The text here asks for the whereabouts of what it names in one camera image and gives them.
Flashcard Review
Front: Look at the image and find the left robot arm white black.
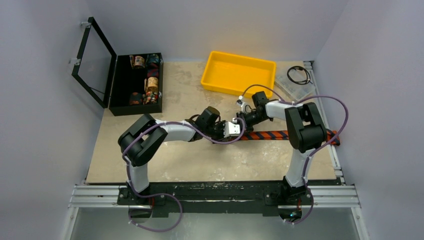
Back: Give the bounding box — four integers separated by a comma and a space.
117, 106, 240, 205

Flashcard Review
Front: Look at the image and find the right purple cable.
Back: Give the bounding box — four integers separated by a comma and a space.
239, 84, 349, 226

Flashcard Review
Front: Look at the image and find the rolled tie red navy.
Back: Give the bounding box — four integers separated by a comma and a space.
146, 68, 160, 78

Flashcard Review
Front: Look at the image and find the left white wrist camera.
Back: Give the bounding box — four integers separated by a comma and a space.
223, 121, 243, 138

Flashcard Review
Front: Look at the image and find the rolled tie colourful floral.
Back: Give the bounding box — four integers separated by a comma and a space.
142, 91, 159, 105

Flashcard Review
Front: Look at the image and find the rolled tie dark red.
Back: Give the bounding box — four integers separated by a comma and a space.
129, 92, 144, 106

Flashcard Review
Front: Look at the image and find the rolled tie orange floral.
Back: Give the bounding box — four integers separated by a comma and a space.
129, 55, 146, 69

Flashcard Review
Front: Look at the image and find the black coiled cable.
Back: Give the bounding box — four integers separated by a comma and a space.
286, 65, 312, 86

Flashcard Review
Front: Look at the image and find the rolled tie dark blue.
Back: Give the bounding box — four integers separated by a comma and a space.
145, 53, 161, 69

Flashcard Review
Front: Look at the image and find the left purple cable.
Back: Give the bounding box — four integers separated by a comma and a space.
121, 117, 247, 233

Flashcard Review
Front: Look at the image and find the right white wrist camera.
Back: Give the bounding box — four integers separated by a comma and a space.
236, 95, 251, 114

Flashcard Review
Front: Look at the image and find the rolled tie beige patterned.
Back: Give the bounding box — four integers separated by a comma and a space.
144, 76, 159, 93

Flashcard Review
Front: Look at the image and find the clear plastic parts box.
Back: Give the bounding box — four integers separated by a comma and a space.
275, 65, 316, 102

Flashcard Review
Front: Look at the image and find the orange navy striped tie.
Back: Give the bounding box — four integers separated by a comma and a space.
240, 129, 341, 146

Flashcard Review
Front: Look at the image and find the purple cable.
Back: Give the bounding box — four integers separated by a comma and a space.
239, 84, 349, 226
121, 117, 247, 233

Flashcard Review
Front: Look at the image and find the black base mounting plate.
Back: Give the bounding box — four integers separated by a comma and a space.
117, 180, 313, 220

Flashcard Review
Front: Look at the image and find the yellow plastic tray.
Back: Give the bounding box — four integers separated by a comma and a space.
200, 51, 277, 98

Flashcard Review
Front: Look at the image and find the black framed box lid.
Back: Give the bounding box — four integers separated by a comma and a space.
70, 16, 117, 109

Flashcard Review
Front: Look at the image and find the black tie storage box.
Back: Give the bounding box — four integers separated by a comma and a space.
108, 52, 164, 116

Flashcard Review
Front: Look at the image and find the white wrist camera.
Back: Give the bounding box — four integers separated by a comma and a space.
223, 121, 243, 138
236, 95, 251, 114

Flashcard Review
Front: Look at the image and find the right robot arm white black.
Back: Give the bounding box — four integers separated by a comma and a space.
236, 91, 327, 204

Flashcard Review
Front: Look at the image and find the aluminium rail frame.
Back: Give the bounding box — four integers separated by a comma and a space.
61, 60, 370, 240

